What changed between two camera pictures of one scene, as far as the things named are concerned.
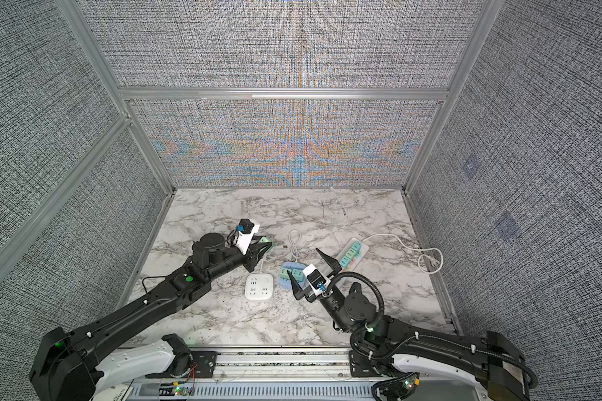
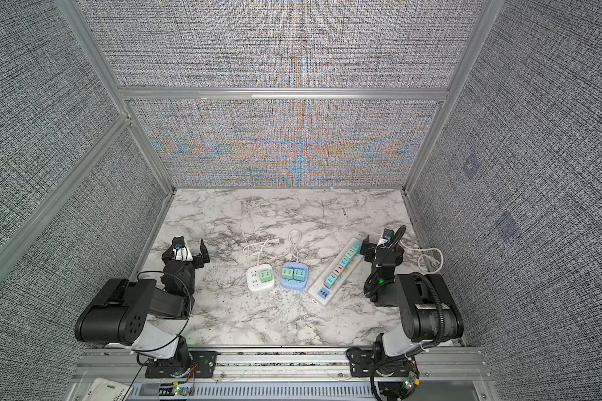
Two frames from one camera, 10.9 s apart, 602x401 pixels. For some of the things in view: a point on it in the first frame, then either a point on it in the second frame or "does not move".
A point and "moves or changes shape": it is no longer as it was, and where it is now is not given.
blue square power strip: [286, 284] does not move
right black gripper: [303, 292] -> [370, 249]
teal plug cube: [298, 274] does not move
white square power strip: [258, 286] moves or changes shape
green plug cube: [283, 273] does not move
